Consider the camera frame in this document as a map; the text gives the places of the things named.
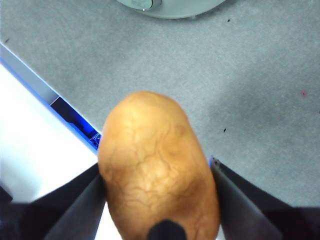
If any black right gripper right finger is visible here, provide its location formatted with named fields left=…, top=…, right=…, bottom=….
left=211, top=156, right=320, bottom=240

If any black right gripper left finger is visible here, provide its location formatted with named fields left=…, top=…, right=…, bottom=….
left=0, top=163, right=108, bottom=240

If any dark bracket on rail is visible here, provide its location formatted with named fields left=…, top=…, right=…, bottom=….
left=49, top=96, right=102, bottom=148

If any pale green electric cooking pot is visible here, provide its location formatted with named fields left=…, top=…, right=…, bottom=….
left=116, top=0, right=227, bottom=20

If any brown potato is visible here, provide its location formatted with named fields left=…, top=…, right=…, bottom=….
left=97, top=91, right=221, bottom=240

